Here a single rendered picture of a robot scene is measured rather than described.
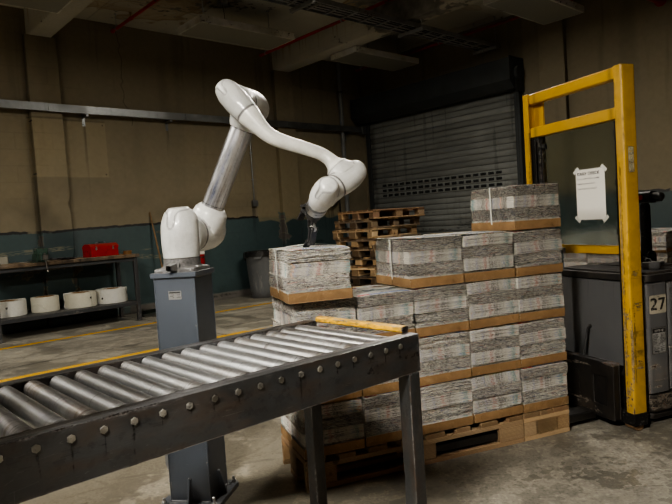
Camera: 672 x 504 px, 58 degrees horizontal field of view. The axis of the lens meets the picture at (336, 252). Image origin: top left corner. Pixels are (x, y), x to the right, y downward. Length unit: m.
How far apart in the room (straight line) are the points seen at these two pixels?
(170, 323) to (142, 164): 6.99
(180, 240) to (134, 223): 6.79
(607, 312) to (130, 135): 7.41
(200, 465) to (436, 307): 1.26
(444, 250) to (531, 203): 0.56
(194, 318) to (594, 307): 2.27
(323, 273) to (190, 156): 7.46
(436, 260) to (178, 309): 1.19
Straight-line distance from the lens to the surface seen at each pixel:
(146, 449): 1.43
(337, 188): 2.37
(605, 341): 3.74
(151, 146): 9.61
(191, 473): 2.78
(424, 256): 2.83
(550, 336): 3.29
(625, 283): 3.37
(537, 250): 3.19
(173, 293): 2.60
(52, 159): 8.97
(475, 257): 2.98
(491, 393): 3.12
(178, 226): 2.60
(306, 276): 2.54
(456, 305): 2.94
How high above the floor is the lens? 1.17
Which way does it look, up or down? 3 degrees down
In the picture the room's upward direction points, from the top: 4 degrees counter-clockwise
